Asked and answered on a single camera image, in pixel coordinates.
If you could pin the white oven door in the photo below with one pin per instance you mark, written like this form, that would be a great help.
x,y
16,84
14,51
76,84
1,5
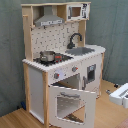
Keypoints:
x,y
64,102

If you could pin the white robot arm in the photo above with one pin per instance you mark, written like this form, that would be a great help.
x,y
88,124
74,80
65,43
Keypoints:
x,y
120,96

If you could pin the wooden toy kitchen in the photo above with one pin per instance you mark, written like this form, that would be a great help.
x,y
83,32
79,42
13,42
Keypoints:
x,y
39,78

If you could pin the black toy stovetop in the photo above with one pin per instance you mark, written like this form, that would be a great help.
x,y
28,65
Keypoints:
x,y
59,58

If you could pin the right red stove knob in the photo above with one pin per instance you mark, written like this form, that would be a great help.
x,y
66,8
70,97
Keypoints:
x,y
74,69

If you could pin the red stove knob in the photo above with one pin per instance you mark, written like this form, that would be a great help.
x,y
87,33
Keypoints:
x,y
56,75
74,69

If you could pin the left red stove knob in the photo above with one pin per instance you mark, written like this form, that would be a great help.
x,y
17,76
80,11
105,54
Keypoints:
x,y
56,75

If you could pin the small metal pot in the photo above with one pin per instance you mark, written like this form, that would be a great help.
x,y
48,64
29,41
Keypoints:
x,y
47,56

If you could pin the black toy faucet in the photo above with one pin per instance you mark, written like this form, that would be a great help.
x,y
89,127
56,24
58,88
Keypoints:
x,y
73,40

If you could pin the grey toy sink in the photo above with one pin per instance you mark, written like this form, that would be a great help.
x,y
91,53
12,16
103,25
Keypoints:
x,y
79,51

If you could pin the white cabinet door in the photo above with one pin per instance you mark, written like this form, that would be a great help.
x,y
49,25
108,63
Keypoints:
x,y
90,73

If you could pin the grey range hood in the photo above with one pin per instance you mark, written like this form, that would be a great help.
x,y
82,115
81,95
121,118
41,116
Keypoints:
x,y
48,18

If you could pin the toy microwave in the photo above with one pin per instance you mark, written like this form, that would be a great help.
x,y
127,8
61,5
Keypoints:
x,y
77,11

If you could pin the grey fabric backdrop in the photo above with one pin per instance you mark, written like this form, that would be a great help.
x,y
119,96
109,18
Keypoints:
x,y
107,27

